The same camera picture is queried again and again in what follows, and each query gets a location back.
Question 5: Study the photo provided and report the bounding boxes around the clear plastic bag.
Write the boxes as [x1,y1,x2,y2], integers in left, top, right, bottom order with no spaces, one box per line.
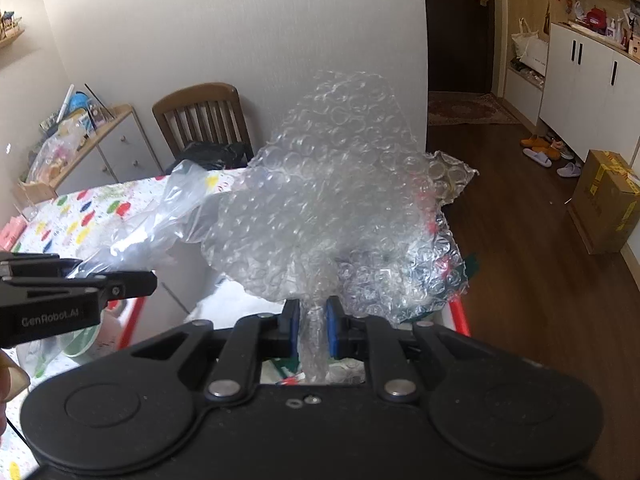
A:
[65,159,252,282]

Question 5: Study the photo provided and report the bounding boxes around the black bag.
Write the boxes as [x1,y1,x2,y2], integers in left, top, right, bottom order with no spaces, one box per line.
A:
[172,142,251,171]

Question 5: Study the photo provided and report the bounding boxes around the wooden chair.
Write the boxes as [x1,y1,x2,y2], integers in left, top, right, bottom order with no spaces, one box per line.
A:
[151,82,256,162]

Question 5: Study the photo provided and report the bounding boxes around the green ceramic cup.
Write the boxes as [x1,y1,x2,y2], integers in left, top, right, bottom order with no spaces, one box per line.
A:
[56,306,124,360]

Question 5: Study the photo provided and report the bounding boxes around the white tote bag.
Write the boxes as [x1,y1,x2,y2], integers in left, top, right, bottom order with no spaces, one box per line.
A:
[511,17,550,69]

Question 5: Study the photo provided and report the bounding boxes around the christmas printed cloth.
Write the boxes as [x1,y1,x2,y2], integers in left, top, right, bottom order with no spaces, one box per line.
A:
[260,357,369,387]

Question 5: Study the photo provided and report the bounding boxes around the clear drinking glass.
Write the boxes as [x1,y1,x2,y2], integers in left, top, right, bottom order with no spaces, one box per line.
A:
[12,180,39,221]

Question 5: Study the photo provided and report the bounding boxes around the balloon printed tablecloth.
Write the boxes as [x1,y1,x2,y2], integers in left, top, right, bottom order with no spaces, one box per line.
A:
[0,167,251,480]

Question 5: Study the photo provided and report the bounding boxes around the brown cardboard box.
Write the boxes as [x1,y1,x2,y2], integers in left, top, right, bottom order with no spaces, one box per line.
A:
[567,149,640,255]

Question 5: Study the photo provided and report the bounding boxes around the wooden wall shelf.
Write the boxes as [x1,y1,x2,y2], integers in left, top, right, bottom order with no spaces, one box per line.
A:
[0,10,26,52]

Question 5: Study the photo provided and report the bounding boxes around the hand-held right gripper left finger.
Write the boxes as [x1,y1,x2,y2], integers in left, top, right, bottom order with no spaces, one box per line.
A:
[125,299,302,404]

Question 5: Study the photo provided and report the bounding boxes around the bubble wrap sheet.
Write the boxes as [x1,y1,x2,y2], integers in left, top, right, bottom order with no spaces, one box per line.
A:
[200,70,481,387]

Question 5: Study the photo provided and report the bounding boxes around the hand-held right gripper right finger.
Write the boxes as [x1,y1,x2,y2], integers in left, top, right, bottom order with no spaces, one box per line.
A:
[326,296,506,404]

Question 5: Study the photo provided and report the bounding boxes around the plastic bag of small items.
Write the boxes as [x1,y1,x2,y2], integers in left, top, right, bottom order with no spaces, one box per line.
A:
[27,134,82,187]

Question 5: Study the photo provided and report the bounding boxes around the patterned door rug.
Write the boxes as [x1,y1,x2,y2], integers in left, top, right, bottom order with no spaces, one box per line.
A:
[427,92,521,127]

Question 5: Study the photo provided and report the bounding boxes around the white and wood wall cabinet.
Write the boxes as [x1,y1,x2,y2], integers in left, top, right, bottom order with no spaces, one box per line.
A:
[505,0,640,162]

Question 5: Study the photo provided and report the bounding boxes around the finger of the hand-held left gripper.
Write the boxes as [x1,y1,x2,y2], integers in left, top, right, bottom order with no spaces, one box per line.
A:
[0,252,84,281]
[9,270,159,305]

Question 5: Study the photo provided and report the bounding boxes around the red shoebox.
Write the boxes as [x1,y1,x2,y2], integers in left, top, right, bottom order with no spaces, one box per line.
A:
[95,220,474,389]

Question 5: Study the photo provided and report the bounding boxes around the pink folded cloth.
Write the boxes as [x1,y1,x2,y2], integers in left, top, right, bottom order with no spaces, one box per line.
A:
[0,217,29,254]

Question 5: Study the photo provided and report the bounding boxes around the person's left hand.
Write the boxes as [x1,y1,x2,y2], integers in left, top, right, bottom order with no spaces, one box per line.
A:
[0,350,32,432]

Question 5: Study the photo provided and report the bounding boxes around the white wooden side cabinet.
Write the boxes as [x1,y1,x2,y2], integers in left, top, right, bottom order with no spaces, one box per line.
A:
[20,105,166,202]

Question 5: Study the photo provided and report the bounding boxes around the dark wooden door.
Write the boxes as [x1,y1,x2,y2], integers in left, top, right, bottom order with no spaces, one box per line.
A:
[424,0,496,94]

